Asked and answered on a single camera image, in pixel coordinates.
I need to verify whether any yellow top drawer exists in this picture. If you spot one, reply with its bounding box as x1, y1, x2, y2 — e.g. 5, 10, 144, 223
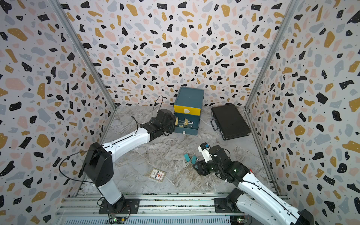
173, 105, 202, 116

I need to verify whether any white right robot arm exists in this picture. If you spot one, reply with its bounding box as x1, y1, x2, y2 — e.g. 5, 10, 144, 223
193, 142, 315, 225

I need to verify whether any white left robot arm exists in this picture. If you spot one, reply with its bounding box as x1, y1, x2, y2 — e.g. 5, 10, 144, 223
82, 109, 176, 207

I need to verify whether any teal drawer cabinet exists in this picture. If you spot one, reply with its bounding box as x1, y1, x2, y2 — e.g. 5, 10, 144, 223
173, 87, 204, 136

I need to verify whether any teal binder clip middle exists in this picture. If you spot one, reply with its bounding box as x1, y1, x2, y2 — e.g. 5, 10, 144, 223
191, 156, 197, 164

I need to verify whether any teal binder clip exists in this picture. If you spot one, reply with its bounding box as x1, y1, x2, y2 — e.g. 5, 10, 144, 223
184, 154, 191, 162
191, 156, 197, 164

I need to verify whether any teal binder clip left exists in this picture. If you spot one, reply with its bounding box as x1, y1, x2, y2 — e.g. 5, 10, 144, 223
184, 154, 191, 162

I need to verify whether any small packaged card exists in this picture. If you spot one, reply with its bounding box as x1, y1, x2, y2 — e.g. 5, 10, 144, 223
148, 168, 166, 182

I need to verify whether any black ribbed briefcase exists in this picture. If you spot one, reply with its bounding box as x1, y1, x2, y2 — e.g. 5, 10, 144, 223
211, 104, 251, 141

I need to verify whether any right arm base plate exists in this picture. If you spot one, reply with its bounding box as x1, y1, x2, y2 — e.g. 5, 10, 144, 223
214, 197, 242, 213

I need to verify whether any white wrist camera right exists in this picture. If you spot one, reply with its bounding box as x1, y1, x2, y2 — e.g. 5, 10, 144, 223
198, 142, 212, 163

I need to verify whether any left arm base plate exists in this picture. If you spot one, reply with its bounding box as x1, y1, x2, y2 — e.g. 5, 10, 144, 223
98, 197, 140, 215

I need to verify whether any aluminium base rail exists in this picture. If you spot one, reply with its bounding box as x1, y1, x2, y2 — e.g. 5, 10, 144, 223
54, 192, 293, 225

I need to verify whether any aluminium corner post left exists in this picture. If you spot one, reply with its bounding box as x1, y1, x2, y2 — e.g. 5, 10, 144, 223
49, 0, 117, 110

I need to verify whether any aluminium corner post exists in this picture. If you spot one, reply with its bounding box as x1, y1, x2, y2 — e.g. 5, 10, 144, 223
49, 0, 117, 110
245, 0, 299, 110

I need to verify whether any aluminium corner post right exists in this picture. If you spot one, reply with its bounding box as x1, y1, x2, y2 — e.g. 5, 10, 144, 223
245, 0, 299, 110

